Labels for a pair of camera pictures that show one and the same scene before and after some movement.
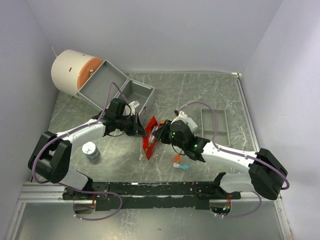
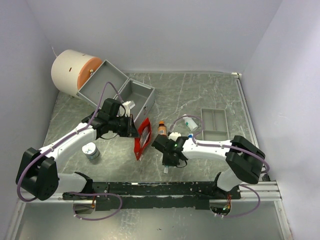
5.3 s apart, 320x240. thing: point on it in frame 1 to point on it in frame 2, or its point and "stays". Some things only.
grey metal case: [108, 82] stays
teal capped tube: [182, 166] to [166, 169]
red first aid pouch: [149, 140] to [141, 143]
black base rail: [120, 196] stays
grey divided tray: [208, 126] stays
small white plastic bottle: [191, 124] stays
